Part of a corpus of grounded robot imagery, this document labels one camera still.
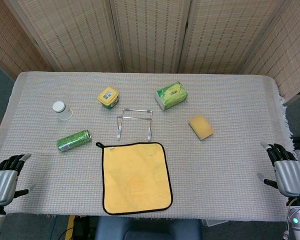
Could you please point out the green tissue pack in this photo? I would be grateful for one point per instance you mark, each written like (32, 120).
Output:
(172, 95)

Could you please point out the beige woven tablecloth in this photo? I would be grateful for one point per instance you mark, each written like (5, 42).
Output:
(215, 170)

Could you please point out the green drink can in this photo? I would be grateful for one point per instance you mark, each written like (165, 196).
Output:
(73, 140)

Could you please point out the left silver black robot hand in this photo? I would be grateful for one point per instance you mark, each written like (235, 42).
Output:
(2, 182)

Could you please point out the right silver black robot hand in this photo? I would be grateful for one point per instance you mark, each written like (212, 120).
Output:
(291, 176)

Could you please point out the woven folding screen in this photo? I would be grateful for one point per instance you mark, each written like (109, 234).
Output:
(150, 35)

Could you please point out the yellow sponge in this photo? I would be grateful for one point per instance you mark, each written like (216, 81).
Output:
(201, 126)

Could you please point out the white paper cup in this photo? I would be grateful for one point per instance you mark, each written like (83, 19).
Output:
(63, 112)

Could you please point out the blue padded seat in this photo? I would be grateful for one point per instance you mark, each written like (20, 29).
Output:
(147, 228)

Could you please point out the yellow cloth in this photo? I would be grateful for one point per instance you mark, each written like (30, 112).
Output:
(136, 177)

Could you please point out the green tub with yellow lid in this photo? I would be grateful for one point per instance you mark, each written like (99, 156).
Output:
(108, 96)

